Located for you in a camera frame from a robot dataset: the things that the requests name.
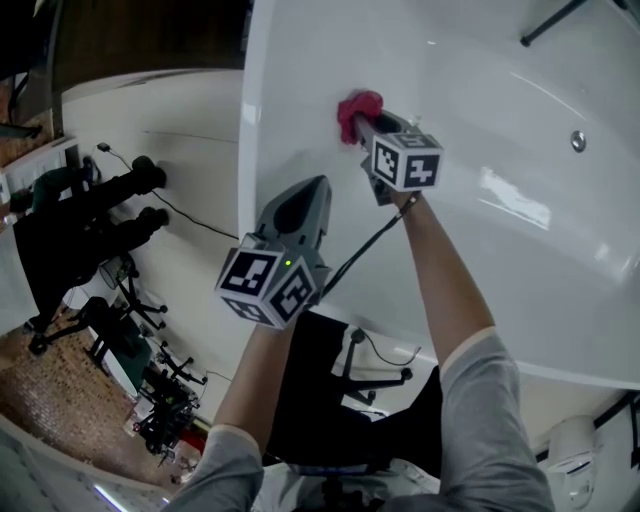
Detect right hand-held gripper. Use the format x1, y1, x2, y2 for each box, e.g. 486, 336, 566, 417
352, 110, 445, 207

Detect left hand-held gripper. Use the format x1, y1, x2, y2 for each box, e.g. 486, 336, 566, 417
214, 174, 334, 330

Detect red cleaning cloth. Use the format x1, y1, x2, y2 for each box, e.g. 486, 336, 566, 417
337, 89, 385, 147

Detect white bathtub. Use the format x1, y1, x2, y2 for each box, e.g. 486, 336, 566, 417
238, 0, 640, 391

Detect person's left forearm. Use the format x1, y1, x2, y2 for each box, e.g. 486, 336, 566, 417
213, 309, 301, 441

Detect person's right forearm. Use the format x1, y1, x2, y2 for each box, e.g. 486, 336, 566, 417
394, 192, 497, 371

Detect black tripod equipment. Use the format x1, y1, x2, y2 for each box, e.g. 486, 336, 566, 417
133, 344, 209, 469

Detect person's black trousers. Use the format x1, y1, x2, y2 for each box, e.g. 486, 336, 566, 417
264, 310, 444, 474

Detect brown wooden cabinet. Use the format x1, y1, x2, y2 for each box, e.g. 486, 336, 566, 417
49, 0, 254, 94

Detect grey long-sleeved shirt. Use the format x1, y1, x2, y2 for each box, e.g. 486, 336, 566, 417
164, 329, 556, 512

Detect black floor cable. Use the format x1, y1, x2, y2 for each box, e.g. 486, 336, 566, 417
96, 141, 241, 242

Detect beaded bracelet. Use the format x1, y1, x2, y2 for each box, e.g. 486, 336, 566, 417
394, 192, 420, 219

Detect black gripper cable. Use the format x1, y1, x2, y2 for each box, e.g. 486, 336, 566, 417
319, 199, 412, 302

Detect wire mesh wastebasket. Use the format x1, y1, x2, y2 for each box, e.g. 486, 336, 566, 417
99, 257, 132, 291

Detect black chest camera mount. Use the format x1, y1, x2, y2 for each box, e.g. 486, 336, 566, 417
294, 462, 391, 512

